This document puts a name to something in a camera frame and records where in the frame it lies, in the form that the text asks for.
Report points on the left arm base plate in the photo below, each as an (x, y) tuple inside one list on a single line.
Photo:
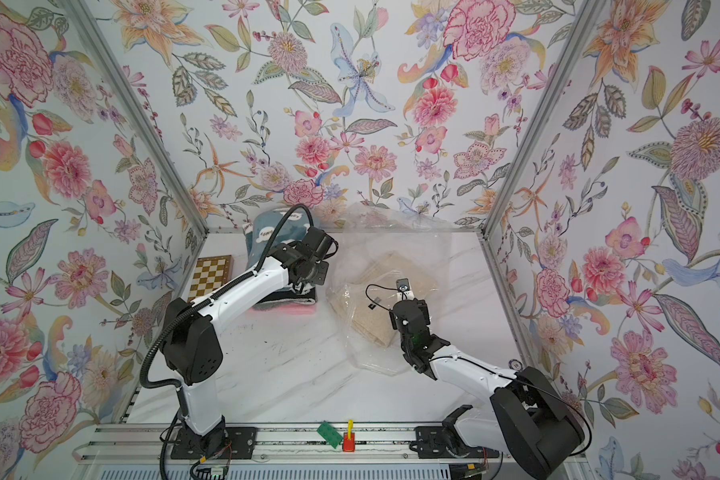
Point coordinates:
[(235, 443)]

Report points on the red yellow clip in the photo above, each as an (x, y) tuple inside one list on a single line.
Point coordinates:
[(349, 442)]

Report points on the clear plastic vacuum bag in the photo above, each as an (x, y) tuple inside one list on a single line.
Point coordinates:
[(369, 232)]

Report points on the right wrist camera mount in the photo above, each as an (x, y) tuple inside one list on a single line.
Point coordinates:
[(404, 289)]

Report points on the small circuit board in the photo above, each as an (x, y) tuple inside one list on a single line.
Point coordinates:
[(206, 471)]

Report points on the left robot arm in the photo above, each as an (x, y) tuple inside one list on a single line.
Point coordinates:
[(192, 348)]

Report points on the pink blanket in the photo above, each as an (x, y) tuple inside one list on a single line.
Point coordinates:
[(290, 309)]

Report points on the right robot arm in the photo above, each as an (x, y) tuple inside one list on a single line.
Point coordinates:
[(520, 415)]

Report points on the wooden chessboard box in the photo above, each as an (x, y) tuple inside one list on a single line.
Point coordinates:
[(209, 274)]

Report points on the cream blanket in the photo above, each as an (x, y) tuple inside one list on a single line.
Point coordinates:
[(362, 303)]

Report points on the black white patterned blanket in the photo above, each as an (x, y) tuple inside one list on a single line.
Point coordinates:
[(288, 296)]

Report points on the green tag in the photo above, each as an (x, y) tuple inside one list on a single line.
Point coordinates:
[(330, 434)]

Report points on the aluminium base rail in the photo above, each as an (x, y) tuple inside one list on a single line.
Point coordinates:
[(275, 443)]

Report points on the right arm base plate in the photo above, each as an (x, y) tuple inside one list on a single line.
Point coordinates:
[(439, 442)]

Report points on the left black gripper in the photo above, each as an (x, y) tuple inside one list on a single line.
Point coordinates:
[(306, 275)]

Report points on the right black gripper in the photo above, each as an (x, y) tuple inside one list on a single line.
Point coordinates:
[(408, 309)]

